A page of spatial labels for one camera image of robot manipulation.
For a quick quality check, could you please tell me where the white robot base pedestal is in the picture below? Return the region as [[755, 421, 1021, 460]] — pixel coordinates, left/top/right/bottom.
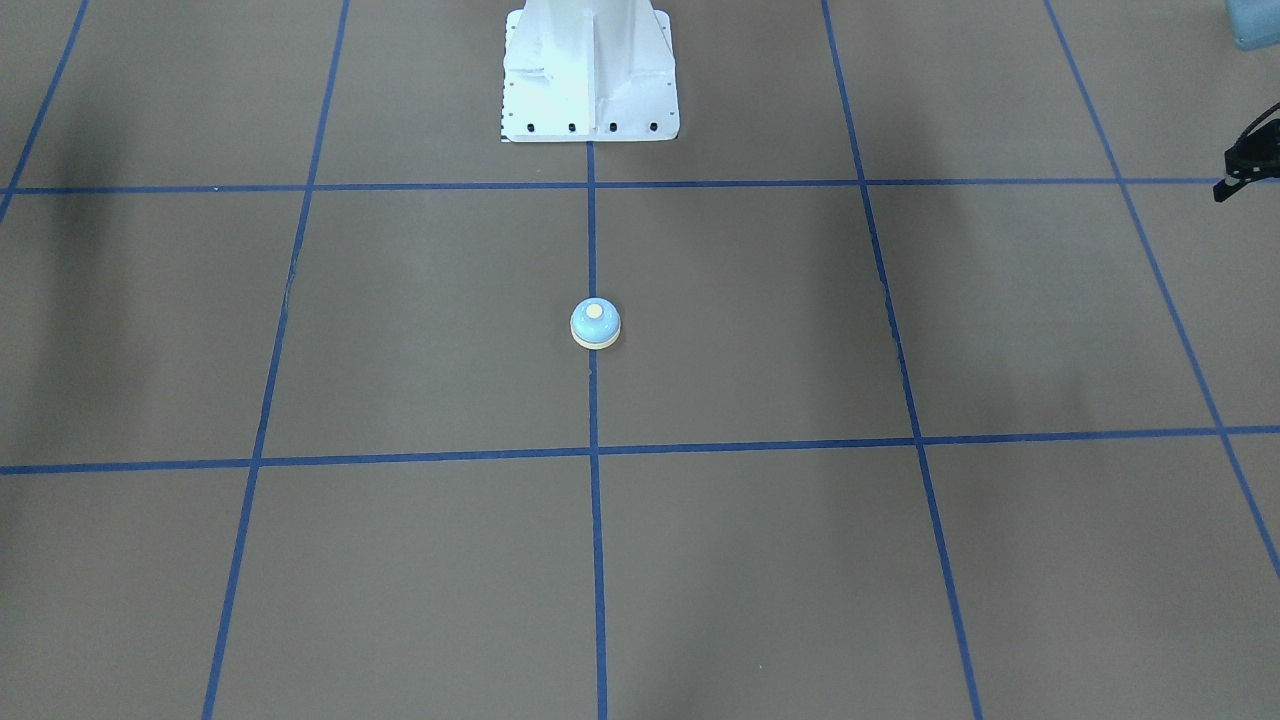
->
[[500, 1, 681, 143]]

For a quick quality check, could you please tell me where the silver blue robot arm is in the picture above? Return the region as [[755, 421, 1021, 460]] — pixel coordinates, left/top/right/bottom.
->
[[1212, 1, 1279, 202]]

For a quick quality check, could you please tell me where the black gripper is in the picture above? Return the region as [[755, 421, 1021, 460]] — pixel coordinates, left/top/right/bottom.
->
[[1212, 126, 1279, 202]]

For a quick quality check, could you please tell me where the light blue call bell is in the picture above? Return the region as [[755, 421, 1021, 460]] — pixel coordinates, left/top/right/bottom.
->
[[570, 297, 622, 351]]

